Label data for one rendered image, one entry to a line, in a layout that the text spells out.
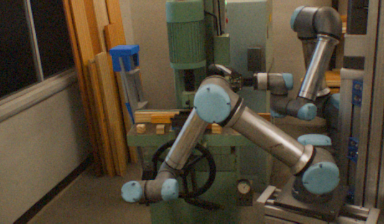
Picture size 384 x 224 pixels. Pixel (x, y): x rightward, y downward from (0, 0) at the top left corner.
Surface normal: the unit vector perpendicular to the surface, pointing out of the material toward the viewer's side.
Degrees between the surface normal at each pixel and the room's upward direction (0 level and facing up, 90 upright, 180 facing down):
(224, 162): 90
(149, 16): 90
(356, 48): 90
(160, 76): 90
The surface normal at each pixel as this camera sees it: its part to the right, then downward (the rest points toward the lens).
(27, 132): 0.96, 0.04
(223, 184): -0.13, 0.33
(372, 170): -0.51, 0.31
